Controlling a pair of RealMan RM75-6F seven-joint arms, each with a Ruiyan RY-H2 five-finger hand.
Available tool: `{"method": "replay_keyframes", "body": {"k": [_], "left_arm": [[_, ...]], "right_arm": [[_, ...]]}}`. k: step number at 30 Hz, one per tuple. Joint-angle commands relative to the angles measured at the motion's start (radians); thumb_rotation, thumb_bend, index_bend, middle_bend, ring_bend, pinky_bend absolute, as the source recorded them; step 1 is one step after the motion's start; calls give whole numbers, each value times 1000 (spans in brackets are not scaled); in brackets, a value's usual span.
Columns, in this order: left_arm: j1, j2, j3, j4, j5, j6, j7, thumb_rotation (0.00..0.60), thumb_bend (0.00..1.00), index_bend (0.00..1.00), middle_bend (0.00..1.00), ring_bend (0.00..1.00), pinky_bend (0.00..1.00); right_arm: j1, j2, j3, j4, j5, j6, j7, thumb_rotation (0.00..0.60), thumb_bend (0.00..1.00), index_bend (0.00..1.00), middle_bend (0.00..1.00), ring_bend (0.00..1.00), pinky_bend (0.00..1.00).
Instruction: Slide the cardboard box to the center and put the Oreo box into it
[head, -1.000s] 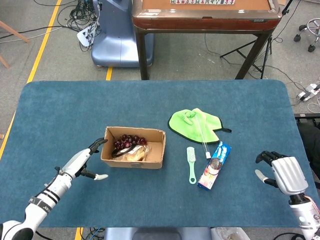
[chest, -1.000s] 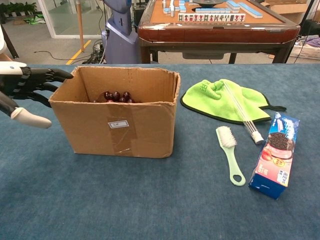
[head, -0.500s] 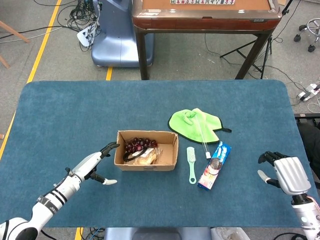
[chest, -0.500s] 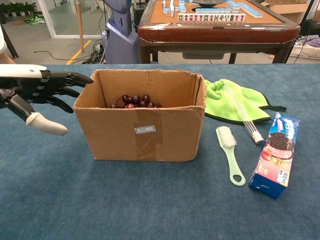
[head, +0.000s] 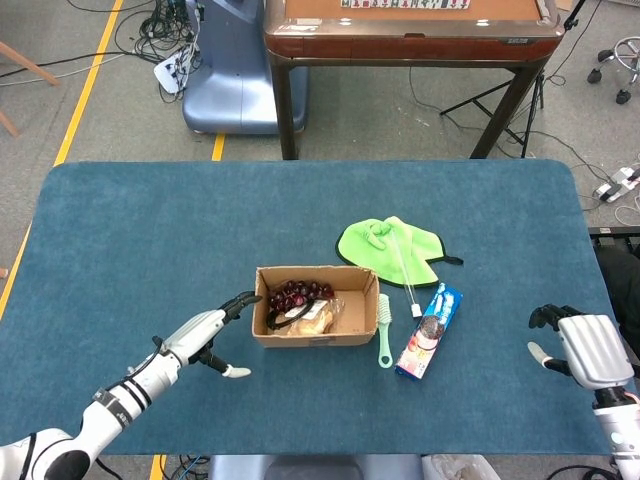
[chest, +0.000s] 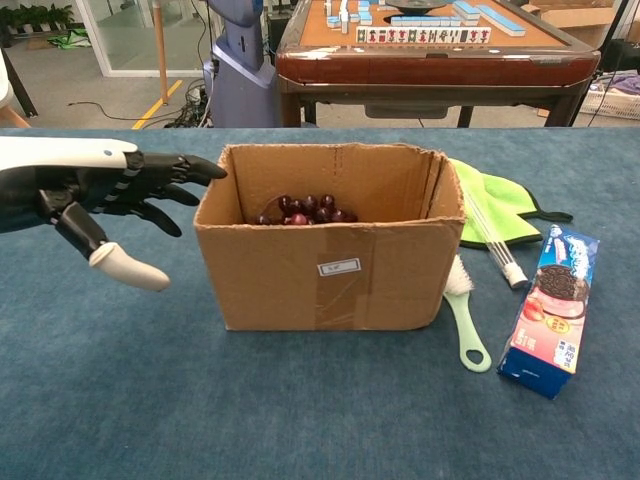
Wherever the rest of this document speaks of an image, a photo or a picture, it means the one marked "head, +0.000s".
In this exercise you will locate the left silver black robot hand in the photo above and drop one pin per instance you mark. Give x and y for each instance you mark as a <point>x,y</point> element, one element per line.
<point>195,330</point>

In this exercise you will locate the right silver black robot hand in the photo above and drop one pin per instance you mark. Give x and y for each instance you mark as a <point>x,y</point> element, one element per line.
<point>595,350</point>

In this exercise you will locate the cardboard box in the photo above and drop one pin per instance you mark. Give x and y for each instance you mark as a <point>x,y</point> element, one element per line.
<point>320,341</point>

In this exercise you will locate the blue cookie package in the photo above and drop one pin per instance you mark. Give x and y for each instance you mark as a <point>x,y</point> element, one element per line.
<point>427,335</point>

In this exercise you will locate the clear white-tipped stick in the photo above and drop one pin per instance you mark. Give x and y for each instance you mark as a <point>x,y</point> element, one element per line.
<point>414,310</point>

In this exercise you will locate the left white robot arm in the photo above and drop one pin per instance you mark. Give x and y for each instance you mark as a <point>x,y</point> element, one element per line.
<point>125,400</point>

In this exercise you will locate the black bulky bag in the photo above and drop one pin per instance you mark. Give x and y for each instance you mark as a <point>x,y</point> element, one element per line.
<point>620,280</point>

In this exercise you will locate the black hair band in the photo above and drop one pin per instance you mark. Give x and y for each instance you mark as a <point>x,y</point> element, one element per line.
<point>280,317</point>

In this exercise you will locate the dark red grape bunch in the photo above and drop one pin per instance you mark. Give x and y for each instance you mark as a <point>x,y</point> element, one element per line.
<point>295,295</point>

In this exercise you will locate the bread in clear plastic bag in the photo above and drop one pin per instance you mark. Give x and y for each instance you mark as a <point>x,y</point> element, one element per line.
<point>315,322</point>

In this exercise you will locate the blue felt table cover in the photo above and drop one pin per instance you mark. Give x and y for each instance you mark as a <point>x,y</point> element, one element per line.
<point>150,210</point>

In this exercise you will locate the white grey floor power strip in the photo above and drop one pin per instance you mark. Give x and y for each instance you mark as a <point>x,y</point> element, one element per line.
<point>615,185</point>

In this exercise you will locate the white plastic bin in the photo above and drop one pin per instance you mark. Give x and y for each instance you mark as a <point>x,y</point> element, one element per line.
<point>460,470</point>

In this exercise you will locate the grey blue robot torso base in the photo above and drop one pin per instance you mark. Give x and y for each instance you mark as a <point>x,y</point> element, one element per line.
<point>310,470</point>

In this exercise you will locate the bright green cleaning cloth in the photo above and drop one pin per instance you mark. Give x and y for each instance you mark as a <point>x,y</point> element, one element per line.
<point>360,250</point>

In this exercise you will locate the mint green scrub brush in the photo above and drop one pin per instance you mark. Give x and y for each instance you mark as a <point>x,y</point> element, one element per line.
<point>384,335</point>

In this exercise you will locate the black tripod stand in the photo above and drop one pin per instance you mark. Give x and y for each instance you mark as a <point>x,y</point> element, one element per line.
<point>510,127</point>

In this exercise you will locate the white power strip with plugs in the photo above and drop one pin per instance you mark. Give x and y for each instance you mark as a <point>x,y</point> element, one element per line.
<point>167,72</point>

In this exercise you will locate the chrome stool with casters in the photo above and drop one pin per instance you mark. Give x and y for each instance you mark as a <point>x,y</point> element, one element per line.
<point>627,55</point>

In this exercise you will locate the wooden pole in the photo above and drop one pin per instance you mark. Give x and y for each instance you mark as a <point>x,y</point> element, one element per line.
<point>30,65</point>

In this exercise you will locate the brown mahjong table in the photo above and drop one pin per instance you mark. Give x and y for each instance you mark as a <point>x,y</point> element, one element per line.
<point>400,45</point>

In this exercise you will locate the face-up mahjong tile row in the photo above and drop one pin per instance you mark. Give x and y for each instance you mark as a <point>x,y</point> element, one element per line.
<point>400,4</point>

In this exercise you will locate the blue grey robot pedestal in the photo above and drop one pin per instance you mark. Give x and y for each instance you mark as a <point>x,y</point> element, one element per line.
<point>230,90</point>

